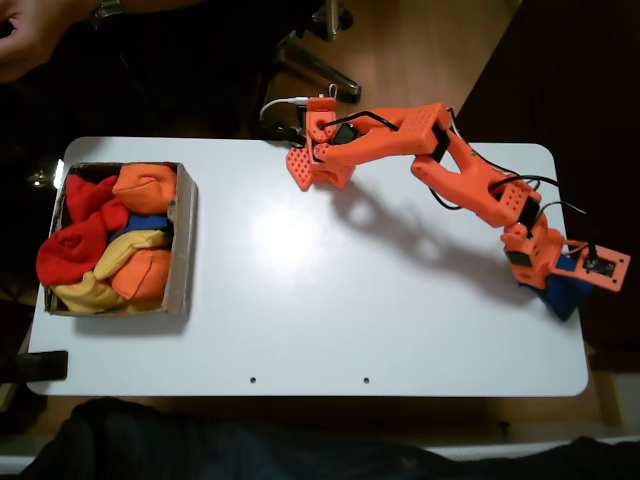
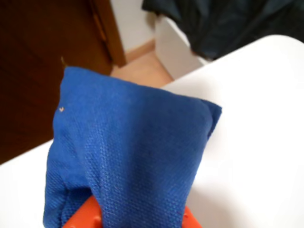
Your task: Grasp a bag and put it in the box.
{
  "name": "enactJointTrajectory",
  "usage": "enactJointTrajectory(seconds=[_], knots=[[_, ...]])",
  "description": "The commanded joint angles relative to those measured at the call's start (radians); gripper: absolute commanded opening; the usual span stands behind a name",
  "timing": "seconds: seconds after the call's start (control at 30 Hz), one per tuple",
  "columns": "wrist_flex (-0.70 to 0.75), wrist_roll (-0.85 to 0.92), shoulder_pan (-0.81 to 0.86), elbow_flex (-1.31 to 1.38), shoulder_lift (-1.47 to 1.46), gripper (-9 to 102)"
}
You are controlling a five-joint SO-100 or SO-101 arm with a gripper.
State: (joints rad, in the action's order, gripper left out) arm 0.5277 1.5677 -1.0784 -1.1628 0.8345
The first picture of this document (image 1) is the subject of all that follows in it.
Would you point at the metal chair base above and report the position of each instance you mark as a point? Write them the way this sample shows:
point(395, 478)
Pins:
point(320, 67)

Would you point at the orange gripper camera mount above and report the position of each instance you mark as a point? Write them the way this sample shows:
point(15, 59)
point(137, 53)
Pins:
point(570, 267)

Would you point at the person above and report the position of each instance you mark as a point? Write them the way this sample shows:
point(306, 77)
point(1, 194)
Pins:
point(200, 445)

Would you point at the cardboard box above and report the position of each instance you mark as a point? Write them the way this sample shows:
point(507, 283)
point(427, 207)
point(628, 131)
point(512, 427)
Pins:
point(182, 250)

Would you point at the large blue bean bag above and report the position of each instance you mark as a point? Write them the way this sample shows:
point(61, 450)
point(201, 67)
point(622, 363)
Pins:
point(565, 297)

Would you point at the black rectangular block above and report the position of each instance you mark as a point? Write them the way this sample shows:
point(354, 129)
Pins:
point(45, 365)

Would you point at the black table clamp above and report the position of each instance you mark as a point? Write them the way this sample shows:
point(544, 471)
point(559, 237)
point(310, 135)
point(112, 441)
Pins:
point(287, 134)

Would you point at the wristwatch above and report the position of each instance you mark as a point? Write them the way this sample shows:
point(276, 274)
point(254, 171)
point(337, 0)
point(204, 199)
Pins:
point(107, 12)

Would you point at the small blue bean bag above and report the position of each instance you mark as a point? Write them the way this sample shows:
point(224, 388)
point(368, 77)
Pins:
point(145, 222)

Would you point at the person's hand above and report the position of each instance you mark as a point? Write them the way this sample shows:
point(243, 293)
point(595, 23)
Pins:
point(50, 25)

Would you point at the orange bean bag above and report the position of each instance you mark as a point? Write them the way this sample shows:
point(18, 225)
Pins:
point(145, 187)
point(142, 275)

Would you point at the red bean bag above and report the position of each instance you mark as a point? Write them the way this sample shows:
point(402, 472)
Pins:
point(90, 200)
point(70, 255)

